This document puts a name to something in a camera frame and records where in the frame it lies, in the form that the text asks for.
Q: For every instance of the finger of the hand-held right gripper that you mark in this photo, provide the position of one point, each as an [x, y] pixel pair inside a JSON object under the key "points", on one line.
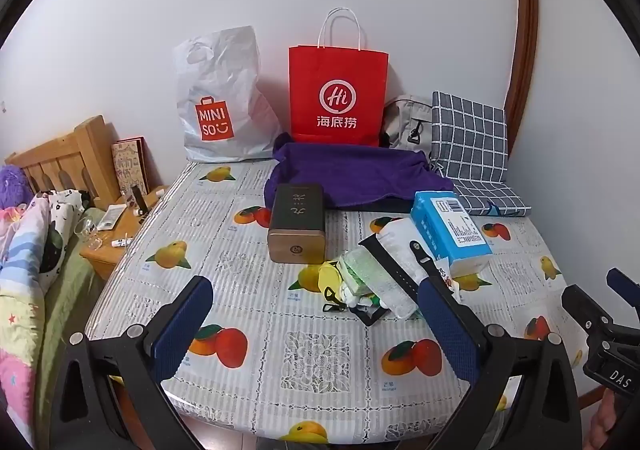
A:
{"points": [[585, 312], [627, 292]]}

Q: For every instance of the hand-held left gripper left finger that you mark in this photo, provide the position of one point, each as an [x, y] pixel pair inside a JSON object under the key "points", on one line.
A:
{"points": [[182, 325]]}

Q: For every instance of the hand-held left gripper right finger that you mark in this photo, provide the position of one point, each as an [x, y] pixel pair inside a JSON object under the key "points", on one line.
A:
{"points": [[447, 330]]}

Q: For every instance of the green pocket tissue pack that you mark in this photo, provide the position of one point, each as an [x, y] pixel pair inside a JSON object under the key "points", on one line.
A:
{"points": [[360, 272]]}

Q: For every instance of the person's right hand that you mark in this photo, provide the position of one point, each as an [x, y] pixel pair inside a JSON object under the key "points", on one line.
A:
{"points": [[604, 417]]}

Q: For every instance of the white red snack packet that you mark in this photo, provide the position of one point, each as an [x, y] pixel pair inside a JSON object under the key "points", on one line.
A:
{"points": [[448, 282]]}

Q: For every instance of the wooden nightstand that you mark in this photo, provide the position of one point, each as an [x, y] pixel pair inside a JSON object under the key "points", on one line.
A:
{"points": [[107, 255]]}

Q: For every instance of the blue tissue pack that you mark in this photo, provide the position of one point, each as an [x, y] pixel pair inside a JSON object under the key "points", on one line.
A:
{"points": [[450, 225]]}

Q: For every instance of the green bed sheet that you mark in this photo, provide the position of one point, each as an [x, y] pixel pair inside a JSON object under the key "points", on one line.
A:
{"points": [[65, 300]]}

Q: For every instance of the fruit print tablecloth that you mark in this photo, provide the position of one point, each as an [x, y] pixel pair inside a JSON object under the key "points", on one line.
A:
{"points": [[300, 370]]}

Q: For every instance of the clear glass cup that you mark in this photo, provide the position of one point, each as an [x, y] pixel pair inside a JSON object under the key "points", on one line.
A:
{"points": [[89, 232]]}

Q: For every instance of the small dark bottle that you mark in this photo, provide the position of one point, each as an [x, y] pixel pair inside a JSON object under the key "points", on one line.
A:
{"points": [[139, 200]]}

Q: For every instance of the dark tin box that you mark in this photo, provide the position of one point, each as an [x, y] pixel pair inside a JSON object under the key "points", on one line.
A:
{"points": [[296, 220]]}

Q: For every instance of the black spotted plush toy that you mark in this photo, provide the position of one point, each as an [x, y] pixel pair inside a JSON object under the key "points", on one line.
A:
{"points": [[60, 225]]}

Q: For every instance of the brown patterned book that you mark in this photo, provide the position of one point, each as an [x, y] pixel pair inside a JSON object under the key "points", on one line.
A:
{"points": [[130, 168]]}

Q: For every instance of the colourful printed blanket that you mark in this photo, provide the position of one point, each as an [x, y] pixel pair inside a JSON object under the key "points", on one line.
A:
{"points": [[15, 280]]}

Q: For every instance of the purple towel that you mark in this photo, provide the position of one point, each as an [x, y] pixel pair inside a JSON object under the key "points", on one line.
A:
{"points": [[350, 170]]}

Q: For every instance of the grey checked cushion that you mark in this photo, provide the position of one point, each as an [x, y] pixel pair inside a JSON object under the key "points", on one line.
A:
{"points": [[470, 140]]}

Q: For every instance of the wooden headboard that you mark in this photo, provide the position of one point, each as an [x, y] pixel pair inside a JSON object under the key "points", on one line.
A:
{"points": [[60, 155]]}

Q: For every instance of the beige canvas bag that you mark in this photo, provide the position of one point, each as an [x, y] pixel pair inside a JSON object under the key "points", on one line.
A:
{"points": [[405, 123]]}

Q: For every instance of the purple plush toy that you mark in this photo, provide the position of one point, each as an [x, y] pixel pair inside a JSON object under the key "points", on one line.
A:
{"points": [[12, 187]]}

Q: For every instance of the white plastic shopping bag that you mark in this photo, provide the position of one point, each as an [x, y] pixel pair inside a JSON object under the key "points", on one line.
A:
{"points": [[220, 90]]}

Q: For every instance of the red paper shopping bag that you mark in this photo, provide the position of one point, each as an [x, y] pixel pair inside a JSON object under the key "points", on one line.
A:
{"points": [[337, 75]]}

